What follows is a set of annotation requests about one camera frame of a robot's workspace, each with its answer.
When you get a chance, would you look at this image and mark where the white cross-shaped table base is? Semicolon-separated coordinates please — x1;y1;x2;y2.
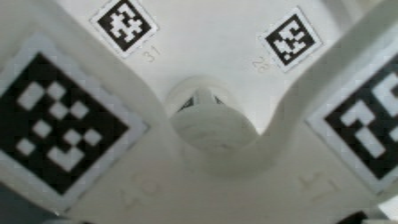
0;0;398;224

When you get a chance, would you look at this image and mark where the white round table top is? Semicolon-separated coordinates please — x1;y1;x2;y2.
56;0;381;134

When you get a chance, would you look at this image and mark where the white cylindrical table leg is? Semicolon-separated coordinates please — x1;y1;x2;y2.
171;87;258;154

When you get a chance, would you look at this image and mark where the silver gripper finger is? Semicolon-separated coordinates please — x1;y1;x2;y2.
336;210;386;224

